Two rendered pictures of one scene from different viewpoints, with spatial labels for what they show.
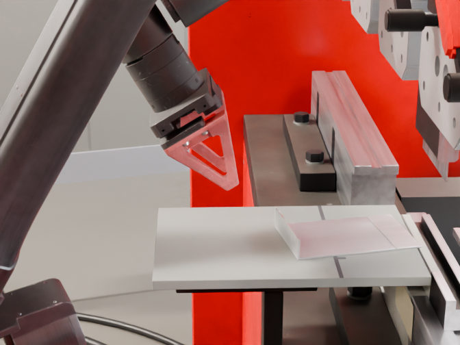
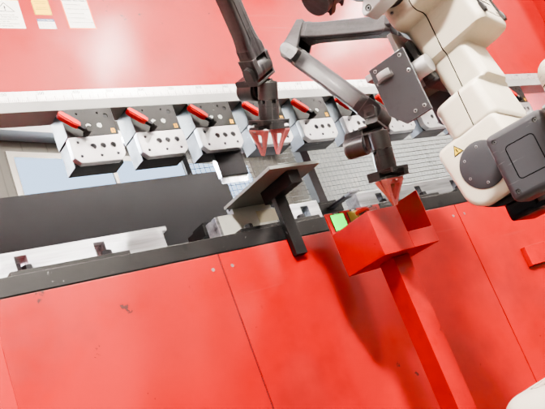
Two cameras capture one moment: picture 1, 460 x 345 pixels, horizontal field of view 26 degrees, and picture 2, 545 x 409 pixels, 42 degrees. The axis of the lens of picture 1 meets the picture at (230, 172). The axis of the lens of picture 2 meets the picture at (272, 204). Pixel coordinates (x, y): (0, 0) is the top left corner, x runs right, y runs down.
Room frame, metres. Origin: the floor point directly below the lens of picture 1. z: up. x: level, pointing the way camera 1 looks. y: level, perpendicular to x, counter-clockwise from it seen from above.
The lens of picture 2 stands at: (2.11, 1.50, 0.41)
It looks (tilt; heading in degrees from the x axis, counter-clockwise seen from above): 15 degrees up; 233
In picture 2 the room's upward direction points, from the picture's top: 21 degrees counter-clockwise
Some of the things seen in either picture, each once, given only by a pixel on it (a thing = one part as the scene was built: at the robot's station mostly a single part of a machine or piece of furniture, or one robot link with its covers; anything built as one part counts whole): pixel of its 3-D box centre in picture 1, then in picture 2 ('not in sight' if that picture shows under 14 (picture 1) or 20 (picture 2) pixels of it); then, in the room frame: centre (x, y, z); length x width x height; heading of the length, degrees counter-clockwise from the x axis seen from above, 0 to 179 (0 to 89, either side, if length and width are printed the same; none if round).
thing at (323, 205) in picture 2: not in sight; (333, 203); (0.45, -0.38, 1.01); 0.26 x 0.12 x 0.05; 92
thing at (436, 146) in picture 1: (437, 118); (231, 168); (0.94, -0.20, 1.13); 0.10 x 0.02 x 0.10; 2
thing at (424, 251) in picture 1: (418, 254); (251, 208); (0.93, -0.19, 0.99); 0.14 x 0.01 x 0.03; 2
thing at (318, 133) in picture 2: not in sight; (308, 123); (0.56, -0.21, 1.26); 0.15 x 0.09 x 0.17; 2
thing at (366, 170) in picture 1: (348, 139); (79, 262); (1.49, -0.19, 0.92); 0.50 x 0.06 x 0.10; 2
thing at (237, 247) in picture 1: (284, 244); (270, 185); (0.93, -0.06, 1.00); 0.26 x 0.18 x 0.01; 92
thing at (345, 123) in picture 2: not in sight; (349, 120); (0.36, -0.22, 1.26); 0.15 x 0.09 x 0.17; 2
